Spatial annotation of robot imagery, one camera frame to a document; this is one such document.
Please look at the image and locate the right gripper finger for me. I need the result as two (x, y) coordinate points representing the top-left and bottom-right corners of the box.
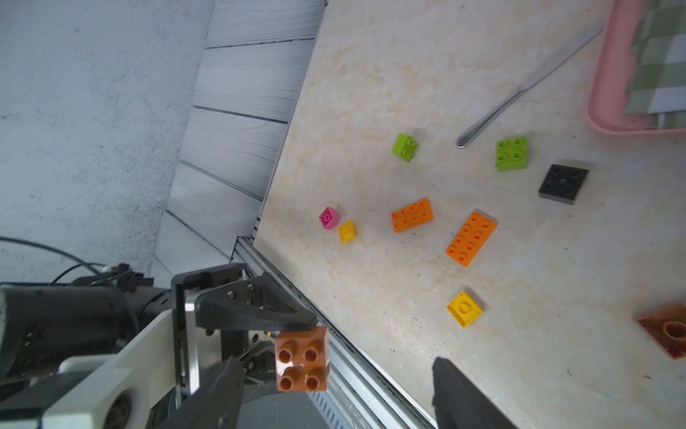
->
(432, 357), (516, 429)

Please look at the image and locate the magenta small brick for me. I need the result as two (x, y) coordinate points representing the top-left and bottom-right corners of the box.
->
(319, 207), (340, 231)

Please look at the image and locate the green checkered cloth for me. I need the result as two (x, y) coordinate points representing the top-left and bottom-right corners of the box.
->
(625, 1), (685, 114)

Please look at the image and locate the black square brick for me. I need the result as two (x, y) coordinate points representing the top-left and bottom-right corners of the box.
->
(539, 164), (589, 205)

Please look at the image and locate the small lime green brick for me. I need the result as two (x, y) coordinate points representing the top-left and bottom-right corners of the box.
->
(391, 133), (418, 162)

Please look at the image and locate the lime green square brick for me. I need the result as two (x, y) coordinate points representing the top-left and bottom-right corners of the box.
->
(495, 136), (528, 173)

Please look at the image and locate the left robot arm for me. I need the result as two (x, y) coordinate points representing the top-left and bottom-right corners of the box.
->
(1, 263), (329, 428)

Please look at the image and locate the orange long brick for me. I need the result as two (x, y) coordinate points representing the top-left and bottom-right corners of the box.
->
(445, 211), (498, 267)
(391, 198), (433, 232)

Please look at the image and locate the yellow small brick left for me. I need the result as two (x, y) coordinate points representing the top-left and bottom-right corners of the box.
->
(338, 221), (357, 243)

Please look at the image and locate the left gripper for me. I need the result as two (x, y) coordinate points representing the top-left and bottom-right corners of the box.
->
(160, 264), (318, 429)

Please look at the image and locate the yellow square brick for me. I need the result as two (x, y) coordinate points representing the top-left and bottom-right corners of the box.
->
(447, 291), (483, 328)

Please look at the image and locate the aluminium front rail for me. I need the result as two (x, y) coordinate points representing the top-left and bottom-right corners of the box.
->
(232, 237), (436, 428)

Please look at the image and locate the brown brick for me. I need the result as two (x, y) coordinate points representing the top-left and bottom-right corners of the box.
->
(634, 302), (685, 360)
(275, 325), (330, 393)

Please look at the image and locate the pink tray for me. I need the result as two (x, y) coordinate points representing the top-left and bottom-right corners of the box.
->
(586, 1), (685, 138)

